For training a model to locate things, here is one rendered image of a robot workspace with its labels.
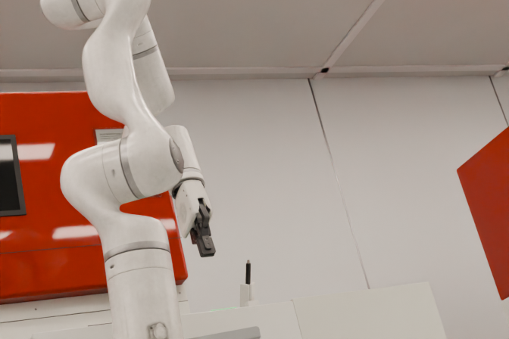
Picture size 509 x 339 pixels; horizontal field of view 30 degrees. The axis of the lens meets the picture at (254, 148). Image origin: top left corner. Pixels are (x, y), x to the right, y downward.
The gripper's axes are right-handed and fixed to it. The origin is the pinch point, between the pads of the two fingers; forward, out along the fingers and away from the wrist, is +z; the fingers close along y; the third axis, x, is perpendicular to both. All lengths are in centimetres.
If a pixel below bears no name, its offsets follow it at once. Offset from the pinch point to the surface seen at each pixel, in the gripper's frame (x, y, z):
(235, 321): 0.8, 1.1, 18.9
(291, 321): 13.1, 0.7, 20.6
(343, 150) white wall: 172, -179, -157
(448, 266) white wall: 213, -193, -90
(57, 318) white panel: -21, -55, -17
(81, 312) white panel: -15, -55, -17
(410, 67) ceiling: 222, -159, -196
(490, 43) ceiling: 261, -137, -193
